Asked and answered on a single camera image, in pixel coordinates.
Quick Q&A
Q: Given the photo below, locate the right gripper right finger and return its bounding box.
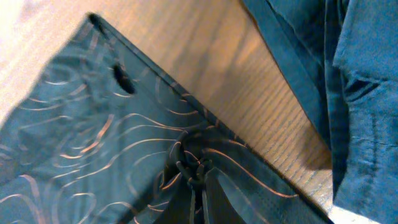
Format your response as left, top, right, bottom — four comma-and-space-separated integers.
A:
203, 169, 239, 224

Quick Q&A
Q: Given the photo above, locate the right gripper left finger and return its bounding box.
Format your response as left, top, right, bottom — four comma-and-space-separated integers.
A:
154, 179, 202, 224

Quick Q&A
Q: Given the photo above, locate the black orange patterned jersey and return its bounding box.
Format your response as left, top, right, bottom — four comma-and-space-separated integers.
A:
1, 14, 329, 223

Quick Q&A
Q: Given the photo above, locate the navy blue t-shirt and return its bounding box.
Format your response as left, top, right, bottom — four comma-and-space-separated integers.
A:
244, 0, 397, 223

